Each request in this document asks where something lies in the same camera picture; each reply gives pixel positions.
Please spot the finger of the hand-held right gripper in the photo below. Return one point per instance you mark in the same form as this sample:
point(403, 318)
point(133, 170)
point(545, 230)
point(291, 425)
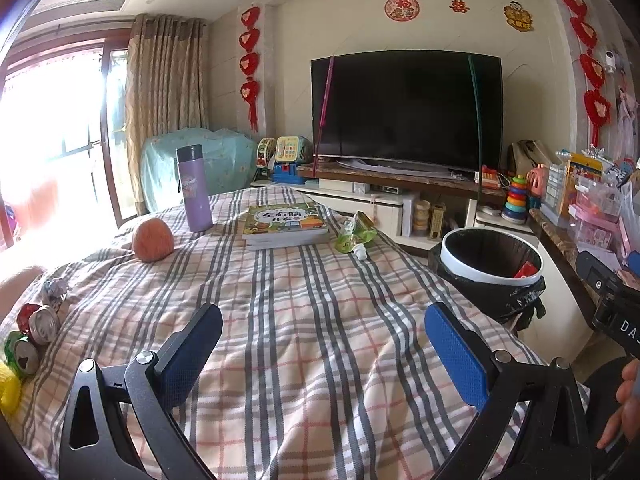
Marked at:
point(595, 272)

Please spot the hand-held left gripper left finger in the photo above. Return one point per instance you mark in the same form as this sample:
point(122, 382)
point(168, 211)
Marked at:
point(192, 355)

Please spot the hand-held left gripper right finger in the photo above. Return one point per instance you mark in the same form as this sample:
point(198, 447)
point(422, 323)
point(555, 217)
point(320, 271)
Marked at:
point(457, 355)

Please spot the red carton box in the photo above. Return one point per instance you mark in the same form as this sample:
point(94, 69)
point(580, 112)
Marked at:
point(525, 270)

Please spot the white-rimmed bin with black bag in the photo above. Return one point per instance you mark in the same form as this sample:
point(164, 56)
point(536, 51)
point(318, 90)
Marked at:
point(480, 255)

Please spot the person's right hand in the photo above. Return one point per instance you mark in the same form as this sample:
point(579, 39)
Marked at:
point(627, 410)

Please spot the brown marble side counter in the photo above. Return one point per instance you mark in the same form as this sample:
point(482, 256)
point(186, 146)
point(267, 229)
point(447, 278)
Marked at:
point(560, 240)

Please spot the pink plastic organizer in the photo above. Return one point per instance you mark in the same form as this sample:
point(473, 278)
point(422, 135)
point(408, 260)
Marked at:
point(597, 215)

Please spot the yellow toy box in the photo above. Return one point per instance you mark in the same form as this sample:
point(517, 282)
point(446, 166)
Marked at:
point(580, 180)

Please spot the white drawer organizer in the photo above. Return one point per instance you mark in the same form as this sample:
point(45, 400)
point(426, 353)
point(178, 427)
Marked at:
point(555, 187)

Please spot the pink plastic toy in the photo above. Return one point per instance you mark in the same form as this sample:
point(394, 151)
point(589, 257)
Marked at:
point(539, 181)

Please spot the orange-pink round fruit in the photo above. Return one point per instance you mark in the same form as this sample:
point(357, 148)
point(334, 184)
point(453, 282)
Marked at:
point(152, 242)

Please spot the beige handbag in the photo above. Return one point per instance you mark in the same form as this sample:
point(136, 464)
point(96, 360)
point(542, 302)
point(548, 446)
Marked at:
point(530, 157)

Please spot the wooden toy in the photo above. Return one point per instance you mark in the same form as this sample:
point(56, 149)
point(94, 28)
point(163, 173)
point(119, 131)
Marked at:
point(438, 220)

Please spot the red toy telephone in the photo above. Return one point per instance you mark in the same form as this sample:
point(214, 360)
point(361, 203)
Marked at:
point(492, 177)

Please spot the stack of small jars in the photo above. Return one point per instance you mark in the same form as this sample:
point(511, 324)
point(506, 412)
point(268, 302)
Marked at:
point(421, 217)

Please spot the silver foil wrapper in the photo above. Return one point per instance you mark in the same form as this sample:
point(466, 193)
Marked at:
point(55, 291)

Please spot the red drink can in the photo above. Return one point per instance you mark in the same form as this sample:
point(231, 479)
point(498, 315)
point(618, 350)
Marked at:
point(42, 325)

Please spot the green squeeze pouch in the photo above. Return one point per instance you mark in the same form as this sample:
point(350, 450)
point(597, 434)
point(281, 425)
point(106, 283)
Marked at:
point(352, 235)

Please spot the purple thermos bottle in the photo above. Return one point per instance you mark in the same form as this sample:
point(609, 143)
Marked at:
point(195, 195)

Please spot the flat printed cardboard box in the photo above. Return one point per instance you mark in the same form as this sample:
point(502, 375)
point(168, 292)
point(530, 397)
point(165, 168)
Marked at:
point(282, 222)

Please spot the white television cabinet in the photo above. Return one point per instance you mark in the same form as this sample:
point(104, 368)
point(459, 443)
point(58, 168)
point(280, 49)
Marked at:
point(385, 210)

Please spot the green drink can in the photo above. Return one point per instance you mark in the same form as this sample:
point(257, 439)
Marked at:
point(22, 357)

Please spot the yellow mesh item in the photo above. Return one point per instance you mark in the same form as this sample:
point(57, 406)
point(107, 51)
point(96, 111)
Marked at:
point(10, 385)

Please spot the thin green rod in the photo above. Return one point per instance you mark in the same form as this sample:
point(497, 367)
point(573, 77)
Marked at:
point(477, 125)

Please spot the small white box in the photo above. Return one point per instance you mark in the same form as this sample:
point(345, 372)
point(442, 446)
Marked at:
point(361, 188)

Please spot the teal covered furniture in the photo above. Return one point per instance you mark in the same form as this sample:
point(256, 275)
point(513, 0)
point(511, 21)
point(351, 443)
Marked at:
point(225, 155)

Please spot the red heart hanging decoration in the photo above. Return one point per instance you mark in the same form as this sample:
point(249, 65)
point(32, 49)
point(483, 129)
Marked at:
point(250, 40)
point(592, 67)

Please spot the colourful wheel toy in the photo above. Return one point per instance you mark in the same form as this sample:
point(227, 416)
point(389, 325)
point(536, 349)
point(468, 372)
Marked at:
point(266, 157)

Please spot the toy cash register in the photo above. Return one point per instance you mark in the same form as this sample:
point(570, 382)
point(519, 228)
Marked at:
point(290, 160)

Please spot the sliding glass door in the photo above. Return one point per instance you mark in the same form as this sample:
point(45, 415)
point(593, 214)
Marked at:
point(60, 150)

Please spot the black television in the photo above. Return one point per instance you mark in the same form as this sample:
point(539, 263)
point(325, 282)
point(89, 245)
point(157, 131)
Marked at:
point(405, 110)

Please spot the beige curtain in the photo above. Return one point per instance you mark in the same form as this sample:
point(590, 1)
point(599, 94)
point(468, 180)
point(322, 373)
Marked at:
point(165, 100)

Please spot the thin pink rod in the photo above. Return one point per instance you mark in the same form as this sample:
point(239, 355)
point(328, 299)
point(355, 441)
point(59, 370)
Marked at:
point(322, 115)

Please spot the white security camera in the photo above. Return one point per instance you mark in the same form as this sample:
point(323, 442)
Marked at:
point(611, 61)

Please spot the yellow cartoon wall sticker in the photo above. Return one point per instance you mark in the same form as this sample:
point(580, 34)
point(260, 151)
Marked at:
point(517, 15)

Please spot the small red wall sticker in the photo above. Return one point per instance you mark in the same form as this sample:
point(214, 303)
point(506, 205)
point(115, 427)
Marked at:
point(460, 6)

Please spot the round red wall sticker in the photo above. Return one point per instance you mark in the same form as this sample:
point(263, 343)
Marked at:
point(401, 7)

